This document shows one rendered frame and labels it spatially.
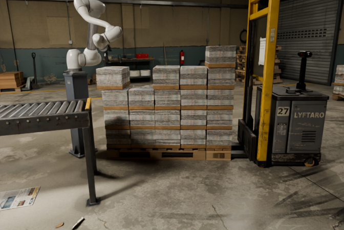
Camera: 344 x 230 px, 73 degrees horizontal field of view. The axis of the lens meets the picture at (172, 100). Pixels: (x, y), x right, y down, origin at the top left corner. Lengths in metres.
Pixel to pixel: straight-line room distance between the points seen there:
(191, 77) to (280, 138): 1.14
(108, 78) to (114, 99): 0.25
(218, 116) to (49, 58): 7.56
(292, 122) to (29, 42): 8.48
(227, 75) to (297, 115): 0.82
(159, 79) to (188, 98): 0.38
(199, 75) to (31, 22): 7.66
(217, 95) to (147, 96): 0.77
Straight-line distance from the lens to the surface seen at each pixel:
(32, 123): 2.00
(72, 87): 2.89
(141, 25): 9.37
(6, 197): 2.67
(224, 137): 2.74
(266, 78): 2.48
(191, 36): 9.89
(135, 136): 2.75
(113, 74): 2.63
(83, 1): 2.76
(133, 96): 2.63
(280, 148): 2.78
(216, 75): 2.54
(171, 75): 2.53
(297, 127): 2.76
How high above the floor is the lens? 1.28
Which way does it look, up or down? 13 degrees down
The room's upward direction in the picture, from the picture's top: 1 degrees counter-clockwise
